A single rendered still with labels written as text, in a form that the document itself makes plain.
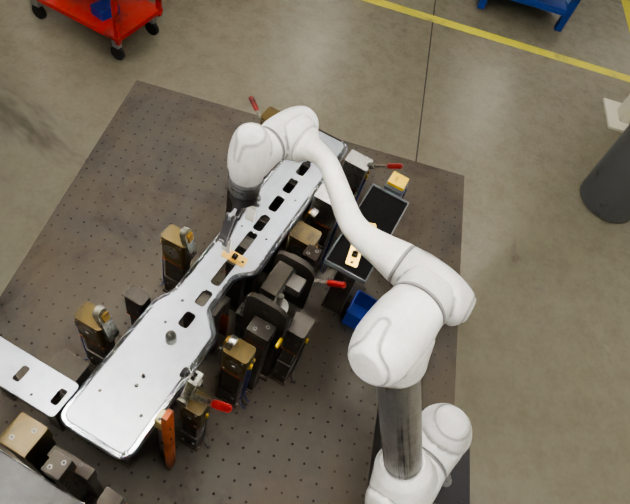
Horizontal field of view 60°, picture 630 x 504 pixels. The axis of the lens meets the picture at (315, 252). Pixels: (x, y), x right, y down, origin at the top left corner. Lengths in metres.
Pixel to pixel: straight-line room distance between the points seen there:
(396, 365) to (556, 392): 2.21
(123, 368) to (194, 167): 1.07
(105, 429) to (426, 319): 0.87
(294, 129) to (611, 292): 2.74
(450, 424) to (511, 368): 1.55
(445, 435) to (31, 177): 2.56
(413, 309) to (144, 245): 1.30
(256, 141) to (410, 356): 0.61
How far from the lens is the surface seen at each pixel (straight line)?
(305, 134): 1.42
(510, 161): 4.11
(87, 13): 4.07
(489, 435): 2.93
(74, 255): 2.16
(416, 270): 1.18
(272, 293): 1.50
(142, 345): 1.62
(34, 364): 1.65
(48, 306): 2.07
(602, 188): 4.03
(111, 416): 1.56
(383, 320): 1.08
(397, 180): 1.90
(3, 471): 1.54
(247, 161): 1.34
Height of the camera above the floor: 2.48
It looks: 54 degrees down
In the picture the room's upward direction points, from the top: 20 degrees clockwise
